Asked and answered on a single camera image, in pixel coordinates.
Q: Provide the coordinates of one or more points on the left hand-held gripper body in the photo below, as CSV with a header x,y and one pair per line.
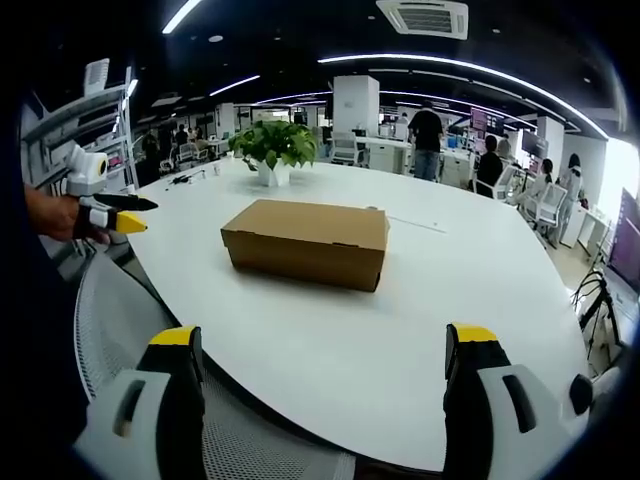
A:
x,y
86,172

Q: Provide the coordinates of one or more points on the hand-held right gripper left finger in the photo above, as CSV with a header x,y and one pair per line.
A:
x,y
150,400

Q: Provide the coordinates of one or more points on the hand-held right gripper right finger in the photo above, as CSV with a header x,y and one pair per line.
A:
x,y
495,400

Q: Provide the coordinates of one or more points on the brown cardboard shoe box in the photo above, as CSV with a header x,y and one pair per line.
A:
x,y
310,240

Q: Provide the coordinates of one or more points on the person's left hand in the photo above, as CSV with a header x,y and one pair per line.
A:
x,y
55,215

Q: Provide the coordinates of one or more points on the white metal shelving rack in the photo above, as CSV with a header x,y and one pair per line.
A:
x,y
80,135

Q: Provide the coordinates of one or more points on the white mesh office chair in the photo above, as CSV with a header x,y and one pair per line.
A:
x,y
200,390

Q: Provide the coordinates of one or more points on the black tool on table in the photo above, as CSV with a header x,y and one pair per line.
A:
x,y
182,177

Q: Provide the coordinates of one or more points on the black bicycle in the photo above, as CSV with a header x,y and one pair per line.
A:
x,y
597,305

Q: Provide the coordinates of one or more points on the green potted plant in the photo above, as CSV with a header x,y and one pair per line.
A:
x,y
274,150

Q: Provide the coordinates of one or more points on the computer monitor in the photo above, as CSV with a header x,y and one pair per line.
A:
x,y
532,143

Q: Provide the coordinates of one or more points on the ceiling air conditioner vent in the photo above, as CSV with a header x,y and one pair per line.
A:
x,y
424,17

